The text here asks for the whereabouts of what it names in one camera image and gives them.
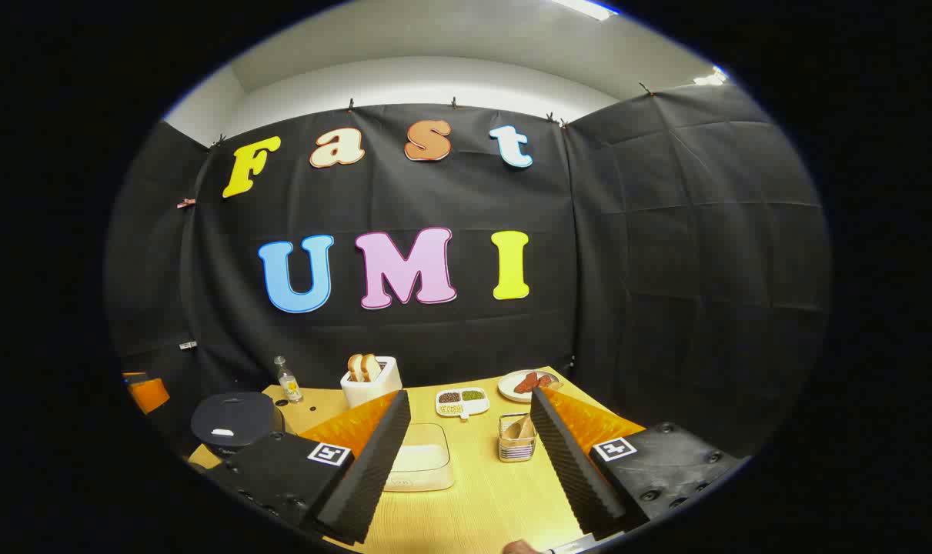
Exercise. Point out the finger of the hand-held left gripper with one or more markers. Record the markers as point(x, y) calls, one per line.
point(148, 394)

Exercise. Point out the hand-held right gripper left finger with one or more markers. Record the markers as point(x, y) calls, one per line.
point(373, 469)

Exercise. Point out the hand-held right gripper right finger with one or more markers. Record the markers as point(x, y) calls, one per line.
point(573, 469)

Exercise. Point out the long wooden spoon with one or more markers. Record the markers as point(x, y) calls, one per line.
point(526, 427)

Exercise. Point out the dark grey rice cooker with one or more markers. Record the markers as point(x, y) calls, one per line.
point(235, 419)

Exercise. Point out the clear plastic rice box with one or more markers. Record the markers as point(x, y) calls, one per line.
point(427, 462)

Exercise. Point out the short wooden spoon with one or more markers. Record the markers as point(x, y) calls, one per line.
point(512, 431)

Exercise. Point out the white toaster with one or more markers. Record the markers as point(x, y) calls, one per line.
point(369, 392)

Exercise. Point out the red meat piece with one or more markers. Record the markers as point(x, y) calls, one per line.
point(526, 383)
point(547, 380)

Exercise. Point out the white round plate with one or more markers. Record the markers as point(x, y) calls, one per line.
point(508, 388)

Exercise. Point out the white divided bean dish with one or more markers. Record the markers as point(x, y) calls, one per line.
point(462, 402)

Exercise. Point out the small glass bottle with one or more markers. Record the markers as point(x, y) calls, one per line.
point(288, 385)

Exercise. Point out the black backdrop cloth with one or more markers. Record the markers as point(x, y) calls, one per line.
point(650, 231)

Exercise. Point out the ceiling light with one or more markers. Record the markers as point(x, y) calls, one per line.
point(712, 78)
point(585, 8)

